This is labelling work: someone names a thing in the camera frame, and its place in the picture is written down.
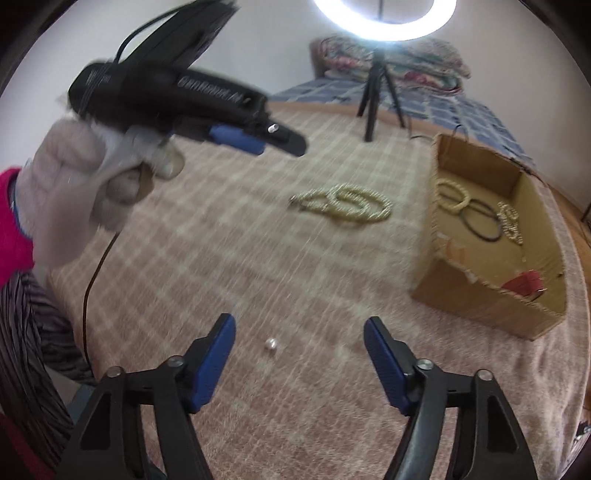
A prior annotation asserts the white ring light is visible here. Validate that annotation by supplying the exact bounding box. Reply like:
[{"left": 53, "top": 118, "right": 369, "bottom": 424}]
[{"left": 314, "top": 0, "right": 457, "bottom": 42}]

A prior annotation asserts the white multi-strand pearl bracelet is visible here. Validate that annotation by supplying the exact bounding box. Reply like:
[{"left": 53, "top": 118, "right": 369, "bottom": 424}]
[{"left": 288, "top": 183, "right": 394, "bottom": 226}]

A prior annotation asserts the floral folded quilt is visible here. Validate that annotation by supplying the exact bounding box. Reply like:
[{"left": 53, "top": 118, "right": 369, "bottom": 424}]
[{"left": 317, "top": 35, "right": 472, "bottom": 96}]

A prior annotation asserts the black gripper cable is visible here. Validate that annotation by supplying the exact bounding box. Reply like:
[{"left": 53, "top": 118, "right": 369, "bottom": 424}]
[{"left": 81, "top": 13, "right": 181, "bottom": 384}]

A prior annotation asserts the cream bead bracelet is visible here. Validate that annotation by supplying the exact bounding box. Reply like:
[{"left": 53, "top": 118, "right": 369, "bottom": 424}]
[{"left": 434, "top": 180, "right": 473, "bottom": 216}]

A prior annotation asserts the black power cable with remote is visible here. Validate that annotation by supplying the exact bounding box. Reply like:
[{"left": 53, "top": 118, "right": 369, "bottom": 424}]
[{"left": 407, "top": 123, "right": 468, "bottom": 142}]

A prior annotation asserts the pink sleeved left forearm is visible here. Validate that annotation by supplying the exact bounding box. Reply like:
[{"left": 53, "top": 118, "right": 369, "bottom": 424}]
[{"left": 0, "top": 168, "right": 34, "bottom": 287}]

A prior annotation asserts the black tripod stand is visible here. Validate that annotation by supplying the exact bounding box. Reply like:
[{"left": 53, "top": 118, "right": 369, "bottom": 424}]
[{"left": 356, "top": 47, "right": 406, "bottom": 143}]

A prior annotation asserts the small white pearl necklace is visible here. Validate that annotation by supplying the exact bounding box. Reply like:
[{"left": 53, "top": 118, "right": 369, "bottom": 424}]
[{"left": 496, "top": 200, "right": 525, "bottom": 245}]

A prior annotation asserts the pink plaid blanket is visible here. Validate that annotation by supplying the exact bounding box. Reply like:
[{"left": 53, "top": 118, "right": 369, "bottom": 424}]
[{"left": 47, "top": 106, "right": 589, "bottom": 479}]

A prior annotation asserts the white gloved left hand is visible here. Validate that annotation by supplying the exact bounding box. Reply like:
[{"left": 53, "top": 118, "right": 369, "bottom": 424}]
[{"left": 13, "top": 117, "right": 185, "bottom": 268}]

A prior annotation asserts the dark blue bangle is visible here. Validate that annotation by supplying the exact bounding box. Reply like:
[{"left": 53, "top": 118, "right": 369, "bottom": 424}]
[{"left": 460, "top": 199, "right": 503, "bottom": 243}]

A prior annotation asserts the red strap wristwatch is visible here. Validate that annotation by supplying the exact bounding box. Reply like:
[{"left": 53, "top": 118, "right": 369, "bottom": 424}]
[{"left": 502, "top": 270, "right": 546, "bottom": 300}]

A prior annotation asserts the blue patchwork bed sheet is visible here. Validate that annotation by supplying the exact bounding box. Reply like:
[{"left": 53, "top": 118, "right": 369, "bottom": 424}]
[{"left": 270, "top": 77, "right": 535, "bottom": 168}]

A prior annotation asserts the brown cardboard box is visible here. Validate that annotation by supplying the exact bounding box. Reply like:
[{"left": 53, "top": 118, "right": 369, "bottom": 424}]
[{"left": 411, "top": 134, "right": 568, "bottom": 340}]

